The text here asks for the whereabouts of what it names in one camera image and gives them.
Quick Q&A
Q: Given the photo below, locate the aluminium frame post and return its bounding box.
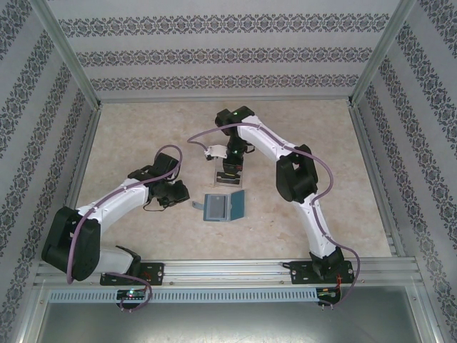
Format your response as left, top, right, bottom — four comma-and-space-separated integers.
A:
346, 0, 418, 108
34, 0, 104, 110

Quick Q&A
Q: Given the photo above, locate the grey metal sheet tray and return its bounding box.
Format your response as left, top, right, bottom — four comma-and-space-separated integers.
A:
26, 302, 442, 343

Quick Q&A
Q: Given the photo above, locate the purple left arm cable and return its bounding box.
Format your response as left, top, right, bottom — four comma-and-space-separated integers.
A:
66, 144, 184, 312

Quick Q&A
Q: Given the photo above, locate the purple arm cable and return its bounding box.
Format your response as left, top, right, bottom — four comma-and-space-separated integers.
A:
66, 144, 184, 312
187, 121, 361, 312

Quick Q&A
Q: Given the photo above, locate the aluminium side rail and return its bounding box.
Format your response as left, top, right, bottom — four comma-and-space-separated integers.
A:
348, 103, 408, 260
48, 105, 104, 262

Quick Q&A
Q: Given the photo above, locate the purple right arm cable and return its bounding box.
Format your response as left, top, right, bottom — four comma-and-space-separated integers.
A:
187, 121, 361, 312

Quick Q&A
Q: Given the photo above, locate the black VIP card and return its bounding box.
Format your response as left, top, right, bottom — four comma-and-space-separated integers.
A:
218, 171, 241, 186

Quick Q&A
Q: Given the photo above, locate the slotted grey cable duct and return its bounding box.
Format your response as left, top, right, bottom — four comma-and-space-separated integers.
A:
48, 287, 318, 303

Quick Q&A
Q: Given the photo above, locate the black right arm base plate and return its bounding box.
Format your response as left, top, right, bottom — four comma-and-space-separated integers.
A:
289, 260, 353, 286

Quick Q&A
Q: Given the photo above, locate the teal card holder wallet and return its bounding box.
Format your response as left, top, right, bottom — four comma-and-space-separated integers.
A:
191, 189, 248, 223

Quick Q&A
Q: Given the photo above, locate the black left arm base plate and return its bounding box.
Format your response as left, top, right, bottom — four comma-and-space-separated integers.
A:
99, 262, 166, 287

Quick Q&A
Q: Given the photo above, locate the aluminium mounting rail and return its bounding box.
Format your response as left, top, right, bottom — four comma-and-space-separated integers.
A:
34, 259, 419, 287

